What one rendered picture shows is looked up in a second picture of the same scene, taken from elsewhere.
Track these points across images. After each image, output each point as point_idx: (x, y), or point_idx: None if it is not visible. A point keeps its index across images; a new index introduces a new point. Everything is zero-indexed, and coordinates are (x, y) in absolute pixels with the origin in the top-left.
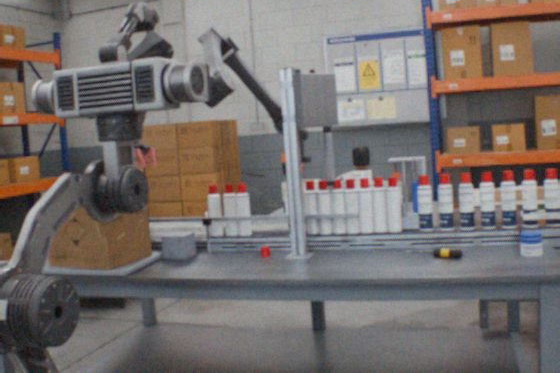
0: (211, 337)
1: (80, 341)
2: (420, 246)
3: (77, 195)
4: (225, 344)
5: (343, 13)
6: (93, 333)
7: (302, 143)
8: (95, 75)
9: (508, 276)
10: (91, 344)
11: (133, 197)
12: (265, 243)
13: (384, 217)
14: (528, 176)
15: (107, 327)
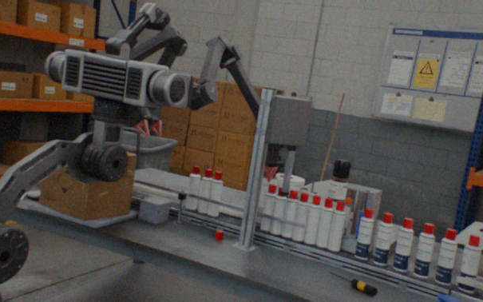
0: (182, 288)
1: (80, 260)
2: (350, 271)
3: (61, 159)
4: (190, 299)
5: (419, 3)
6: (95, 256)
7: (278, 150)
8: (98, 64)
9: None
10: (89, 266)
11: (109, 170)
12: (224, 227)
13: (326, 234)
14: (472, 241)
15: (110, 252)
